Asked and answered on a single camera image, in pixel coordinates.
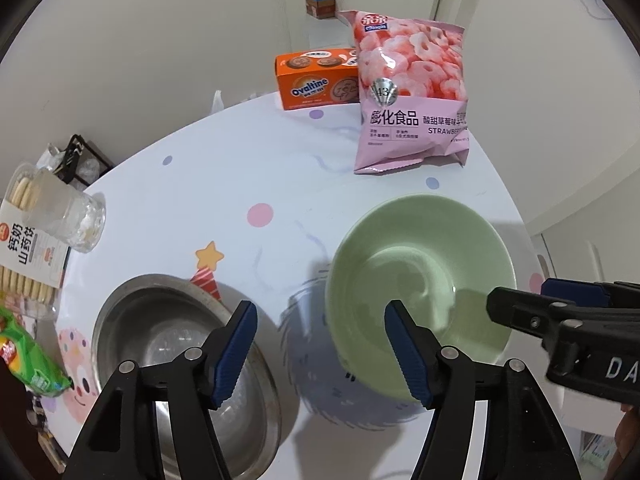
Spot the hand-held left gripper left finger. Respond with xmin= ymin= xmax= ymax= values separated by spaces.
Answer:
xmin=65 ymin=300 xmax=258 ymax=480

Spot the pink snack bag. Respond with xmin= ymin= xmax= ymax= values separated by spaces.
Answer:
xmin=336 ymin=9 xmax=472 ymax=176

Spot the person's right hand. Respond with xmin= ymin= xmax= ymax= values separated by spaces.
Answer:
xmin=616 ymin=402 xmax=640 ymax=480

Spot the white biscuit package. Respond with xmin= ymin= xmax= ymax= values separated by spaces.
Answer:
xmin=0 ymin=162 xmax=71 ymax=321

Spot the black wire rack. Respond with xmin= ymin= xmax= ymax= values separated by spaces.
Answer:
xmin=52 ymin=134 xmax=115 ymax=191

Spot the clear glass cup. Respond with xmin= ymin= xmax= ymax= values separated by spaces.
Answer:
xmin=27 ymin=167 xmax=107 ymax=253

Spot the green chips bag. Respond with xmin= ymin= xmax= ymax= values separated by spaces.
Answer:
xmin=0 ymin=305 xmax=73 ymax=396

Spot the white plastic wrapper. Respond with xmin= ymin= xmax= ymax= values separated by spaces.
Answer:
xmin=34 ymin=142 xmax=66 ymax=171

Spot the orange biscuit box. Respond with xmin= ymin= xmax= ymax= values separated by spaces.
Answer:
xmin=274 ymin=47 xmax=362 ymax=111

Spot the light green ceramic bowl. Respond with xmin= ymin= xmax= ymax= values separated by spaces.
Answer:
xmin=325 ymin=194 xmax=518 ymax=402

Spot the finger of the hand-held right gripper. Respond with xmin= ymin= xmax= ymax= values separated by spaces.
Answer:
xmin=541 ymin=278 xmax=640 ymax=326
xmin=486 ymin=285 xmax=587 ymax=344

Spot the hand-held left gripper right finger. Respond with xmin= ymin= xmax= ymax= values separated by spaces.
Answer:
xmin=384 ymin=300 xmax=583 ymax=480

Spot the cardboard box with blue top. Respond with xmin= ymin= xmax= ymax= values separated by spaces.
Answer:
xmin=305 ymin=0 xmax=337 ymax=20

